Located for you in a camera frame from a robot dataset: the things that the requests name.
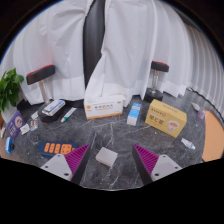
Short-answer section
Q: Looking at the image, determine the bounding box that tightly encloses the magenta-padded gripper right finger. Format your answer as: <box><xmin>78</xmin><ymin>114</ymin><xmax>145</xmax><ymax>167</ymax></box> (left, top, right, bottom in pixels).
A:
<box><xmin>131</xmin><ymin>143</ymin><xmax>184</xmax><ymax>186</ymax></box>

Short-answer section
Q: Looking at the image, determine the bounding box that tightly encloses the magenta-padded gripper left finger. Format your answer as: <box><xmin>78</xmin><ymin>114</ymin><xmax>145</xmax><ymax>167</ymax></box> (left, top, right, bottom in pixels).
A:
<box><xmin>39</xmin><ymin>143</ymin><xmax>92</xmax><ymax>185</ymax></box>

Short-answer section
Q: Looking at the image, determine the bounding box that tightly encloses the white charger block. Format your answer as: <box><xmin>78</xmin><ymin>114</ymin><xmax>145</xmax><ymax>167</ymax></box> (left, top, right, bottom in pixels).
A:
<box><xmin>95</xmin><ymin>146</ymin><xmax>119</xmax><ymax>168</ymax></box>

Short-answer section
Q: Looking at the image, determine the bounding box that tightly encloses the small white tube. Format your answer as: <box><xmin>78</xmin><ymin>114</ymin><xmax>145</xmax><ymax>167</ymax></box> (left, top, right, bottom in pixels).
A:
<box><xmin>180</xmin><ymin>137</ymin><xmax>197</xmax><ymax>151</ymax></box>

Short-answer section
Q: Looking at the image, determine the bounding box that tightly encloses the blister pack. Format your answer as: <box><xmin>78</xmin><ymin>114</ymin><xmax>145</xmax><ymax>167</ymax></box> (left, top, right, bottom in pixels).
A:
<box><xmin>29</xmin><ymin>119</ymin><xmax>39</xmax><ymax>132</ymax></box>

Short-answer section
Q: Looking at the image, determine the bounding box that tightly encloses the yellow box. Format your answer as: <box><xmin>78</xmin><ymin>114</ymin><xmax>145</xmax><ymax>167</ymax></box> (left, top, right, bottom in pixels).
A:
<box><xmin>144</xmin><ymin>98</ymin><xmax>188</xmax><ymax>139</ymax></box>

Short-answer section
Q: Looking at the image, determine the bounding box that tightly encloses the white sachet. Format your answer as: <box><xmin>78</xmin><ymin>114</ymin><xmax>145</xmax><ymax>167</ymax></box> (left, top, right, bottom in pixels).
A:
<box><xmin>19</xmin><ymin>123</ymin><xmax>31</xmax><ymax>136</ymax></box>

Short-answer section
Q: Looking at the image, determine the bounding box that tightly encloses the white green tube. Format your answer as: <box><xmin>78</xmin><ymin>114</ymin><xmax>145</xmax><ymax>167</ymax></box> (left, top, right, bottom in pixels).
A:
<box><xmin>60</xmin><ymin>106</ymin><xmax>78</xmax><ymax>124</ymax></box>

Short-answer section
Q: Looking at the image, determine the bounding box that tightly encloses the purple box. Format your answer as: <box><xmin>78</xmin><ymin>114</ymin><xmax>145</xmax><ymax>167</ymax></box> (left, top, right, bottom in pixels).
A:
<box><xmin>4</xmin><ymin>110</ymin><xmax>26</xmax><ymax>142</ymax></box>

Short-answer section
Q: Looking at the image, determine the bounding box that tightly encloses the flat white blue box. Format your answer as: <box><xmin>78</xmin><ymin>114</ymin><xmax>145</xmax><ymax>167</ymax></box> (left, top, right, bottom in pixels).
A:
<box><xmin>41</xmin><ymin>99</ymin><xmax>66</xmax><ymax>117</ymax></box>

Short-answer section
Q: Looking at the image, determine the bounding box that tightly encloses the small blue white box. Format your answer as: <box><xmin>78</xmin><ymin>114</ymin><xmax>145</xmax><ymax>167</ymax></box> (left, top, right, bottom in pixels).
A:
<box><xmin>126</xmin><ymin>102</ymin><xmax>142</xmax><ymax>127</ymax></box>

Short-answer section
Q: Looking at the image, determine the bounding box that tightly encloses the small purple bottle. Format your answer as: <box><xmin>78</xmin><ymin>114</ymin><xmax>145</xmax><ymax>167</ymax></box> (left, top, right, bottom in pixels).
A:
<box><xmin>197</xmin><ymin>108</ymin><xmax>207</xmax><ymax>120</ymax></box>

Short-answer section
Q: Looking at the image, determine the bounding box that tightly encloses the small white item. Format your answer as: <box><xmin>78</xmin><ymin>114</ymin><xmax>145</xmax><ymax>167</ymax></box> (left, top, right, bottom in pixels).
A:
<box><xmin>190</xmin><ymin>102</ymin><xmax>202</xmax><ymax>112</ymax></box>

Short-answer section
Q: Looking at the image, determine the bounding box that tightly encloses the white orange box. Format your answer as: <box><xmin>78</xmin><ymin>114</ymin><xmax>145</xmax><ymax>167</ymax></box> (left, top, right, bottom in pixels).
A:
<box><xmin>83</xmin><ymin>94</ymin><xmax>127</xmax><ymax>120</ymax></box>

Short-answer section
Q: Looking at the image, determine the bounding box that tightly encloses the green potted plant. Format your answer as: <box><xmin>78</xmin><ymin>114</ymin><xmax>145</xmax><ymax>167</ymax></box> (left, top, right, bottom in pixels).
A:
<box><xmin>0</xmin><ymin>67</ymin><xmax>25</xmax><ymax>123</ymax></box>

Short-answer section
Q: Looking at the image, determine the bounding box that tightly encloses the black red dumbbell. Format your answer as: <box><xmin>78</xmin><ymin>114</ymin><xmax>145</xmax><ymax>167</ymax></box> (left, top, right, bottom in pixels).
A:
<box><xmin>25</xmin><ymin>64</ymin><xmax>68</xmax><ymax>124</ymax></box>
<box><xmin>143</xmin><ymin>60</ymin><xmax>170</xmax><ymax>104</ymax></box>

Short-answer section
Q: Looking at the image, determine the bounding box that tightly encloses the white curtain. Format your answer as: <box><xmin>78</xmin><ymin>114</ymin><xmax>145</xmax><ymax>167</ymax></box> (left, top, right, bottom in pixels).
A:
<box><xmin>1</xmin><ymin>0</ymin><xmax>98</xmax><ymax>104</ymax></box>
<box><xmin>83</xmin><ymin>0</ymin><xmax>224</xmax><ymax>114</ymax></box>

